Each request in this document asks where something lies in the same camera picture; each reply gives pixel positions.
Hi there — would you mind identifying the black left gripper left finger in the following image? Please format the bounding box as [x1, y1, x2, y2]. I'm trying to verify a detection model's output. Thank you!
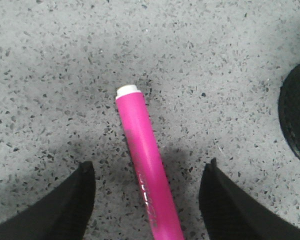
[0, 161, 96, 240]

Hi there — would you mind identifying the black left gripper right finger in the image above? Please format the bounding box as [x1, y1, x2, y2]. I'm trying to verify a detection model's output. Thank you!
[198, 158, 300, 240]

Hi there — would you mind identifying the pink marker pen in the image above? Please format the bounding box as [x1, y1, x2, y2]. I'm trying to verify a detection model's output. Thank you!
[115, 84, 184, 240]

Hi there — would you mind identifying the black mesh pen holder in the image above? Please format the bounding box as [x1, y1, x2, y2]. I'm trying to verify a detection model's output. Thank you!
[278, 64, 300, 160]

